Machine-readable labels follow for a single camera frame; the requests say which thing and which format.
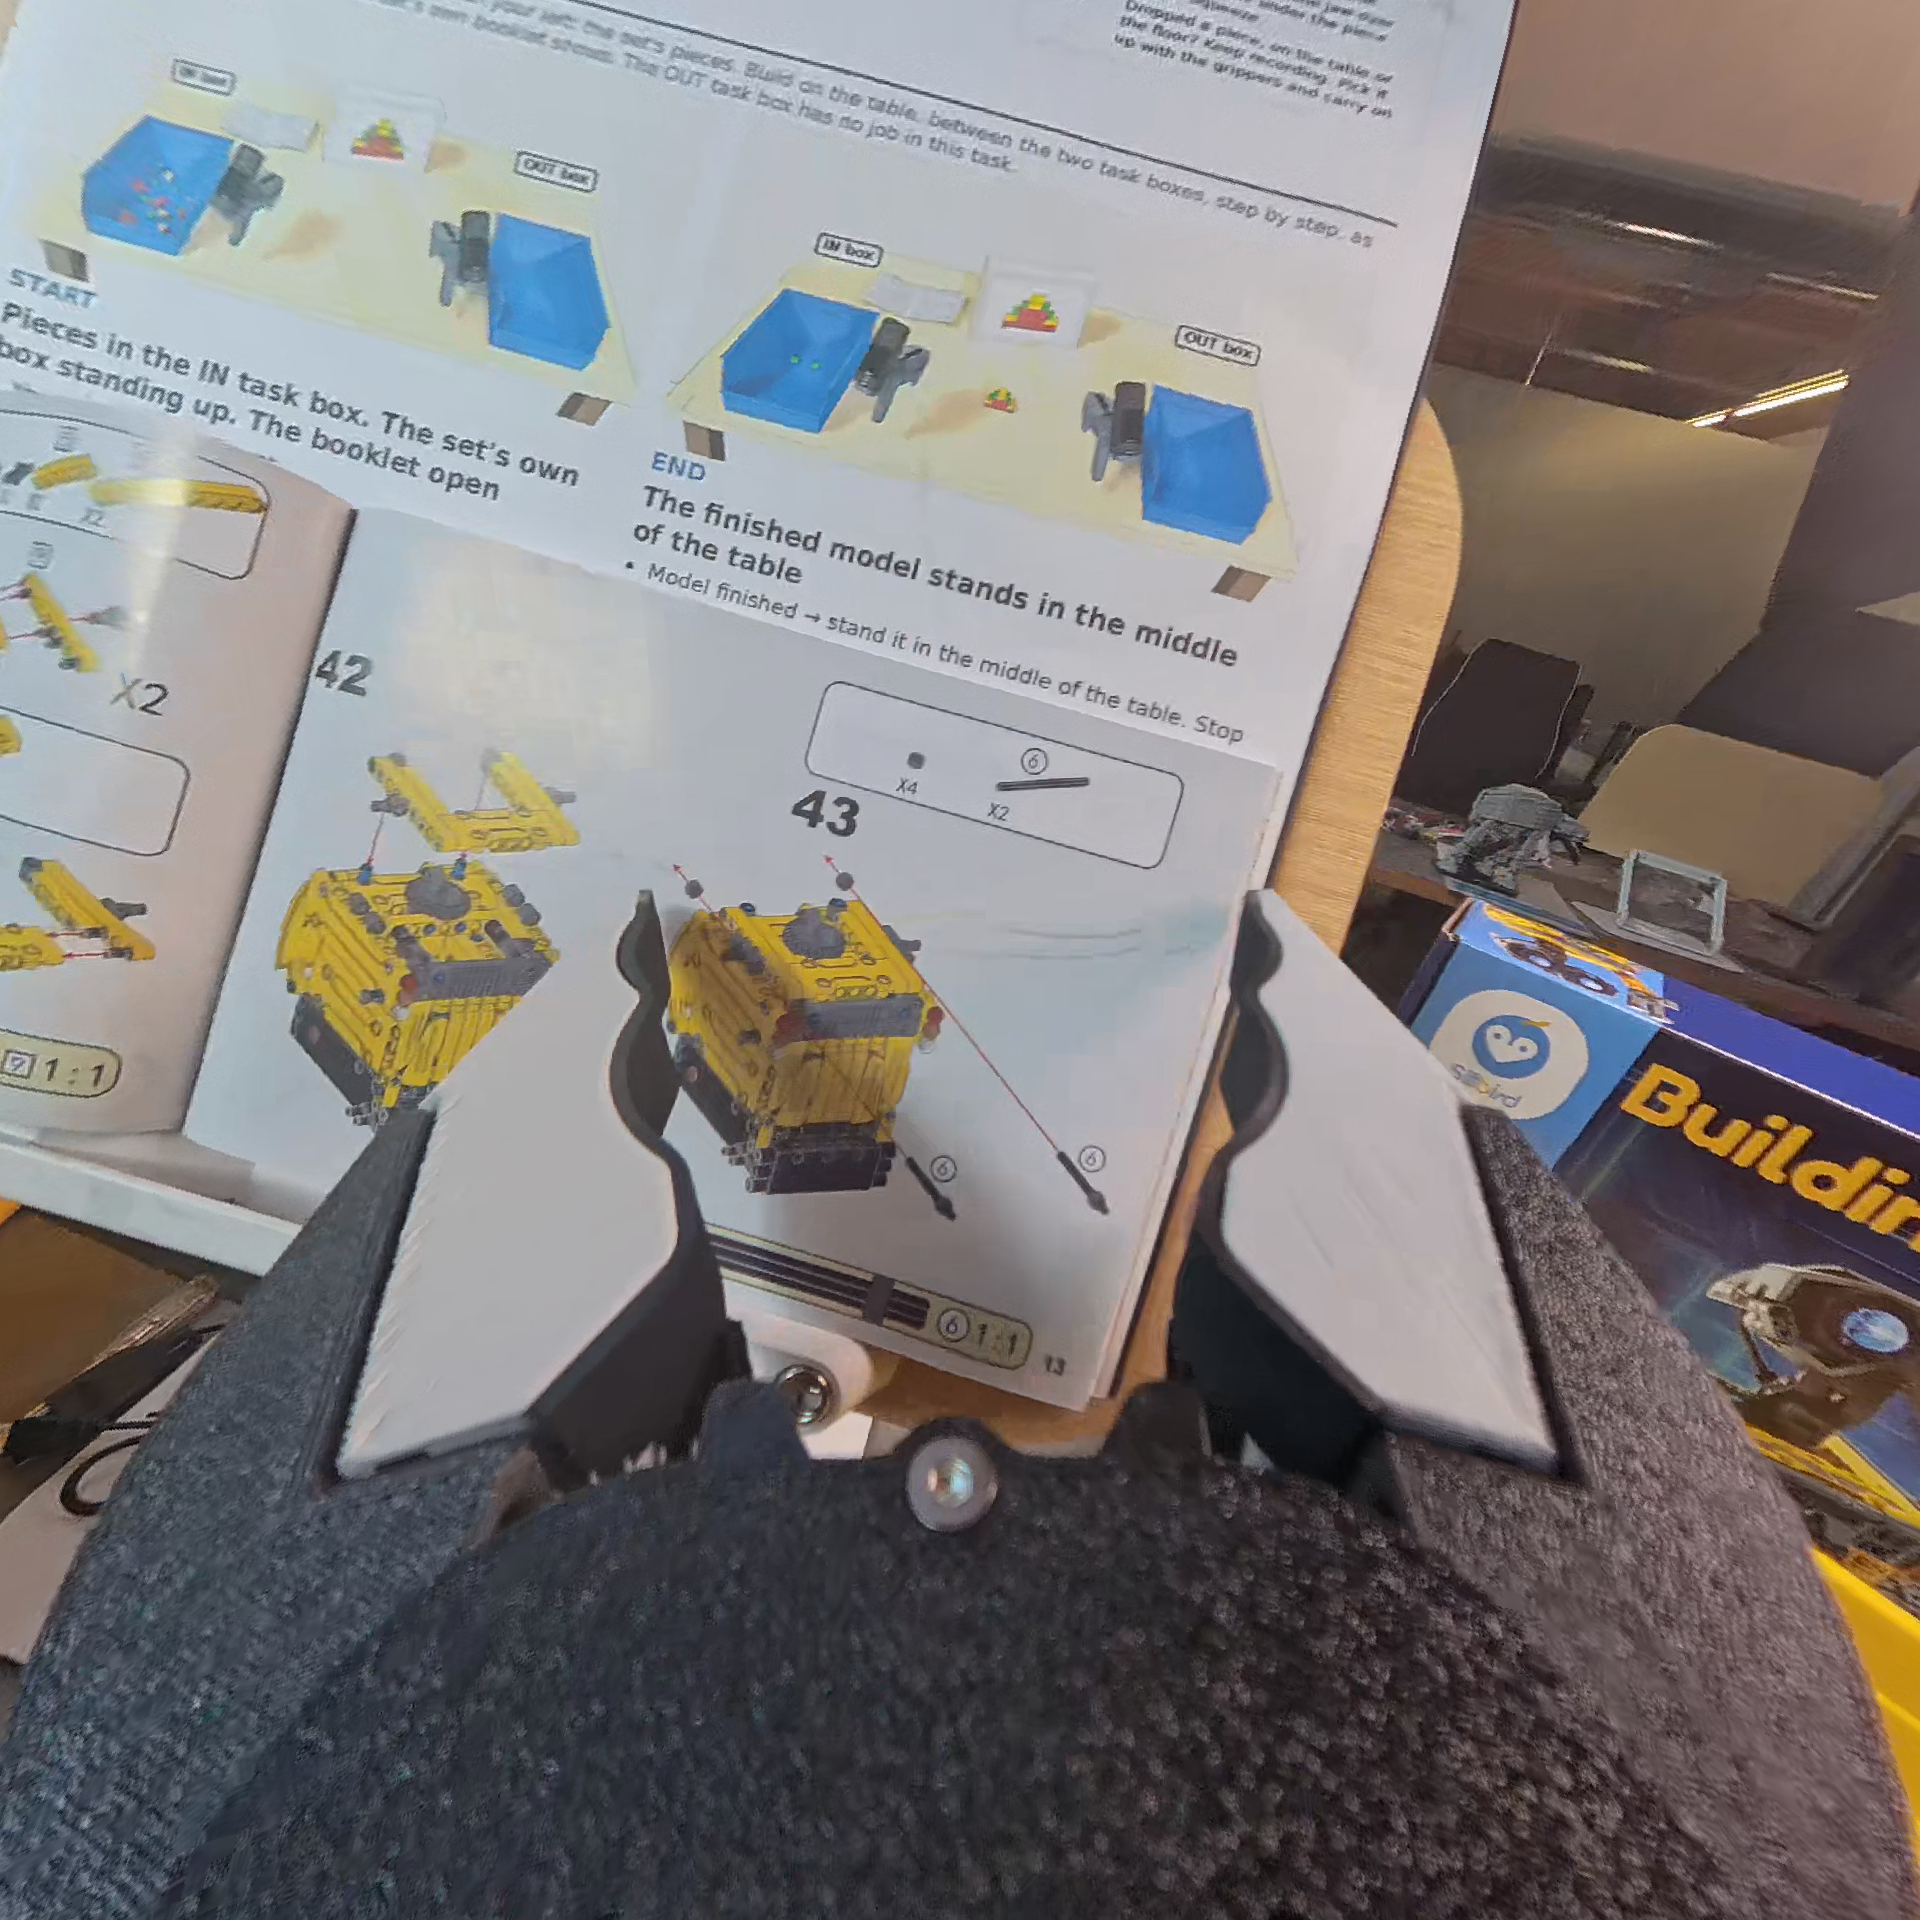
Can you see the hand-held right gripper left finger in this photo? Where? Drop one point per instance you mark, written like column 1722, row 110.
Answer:
column 511, row 1260

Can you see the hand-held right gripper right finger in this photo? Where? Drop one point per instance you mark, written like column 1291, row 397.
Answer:
column 1380, row 1260

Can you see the small clear acrylic box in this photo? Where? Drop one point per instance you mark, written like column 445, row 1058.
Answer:
column 1673, row 901

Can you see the dark chair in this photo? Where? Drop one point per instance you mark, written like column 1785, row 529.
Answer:
column 1501, row 721

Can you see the blue toy kit box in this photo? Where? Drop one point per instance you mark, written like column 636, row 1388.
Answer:
column 1725, row 1200

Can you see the white printed task sheet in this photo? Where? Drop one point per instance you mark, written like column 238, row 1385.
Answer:
column 900, row 301

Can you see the yellow plastic bin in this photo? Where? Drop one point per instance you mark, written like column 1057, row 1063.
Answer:
column 1875, row 1634

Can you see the beige chair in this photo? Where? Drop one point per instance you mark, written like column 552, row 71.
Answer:
column 1740, row 811

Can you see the lego instruction booklet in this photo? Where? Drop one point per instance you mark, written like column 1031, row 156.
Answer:
column 601, row 721

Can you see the grey toy walker model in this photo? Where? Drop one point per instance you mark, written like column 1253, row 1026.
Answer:
column 1508, row 832

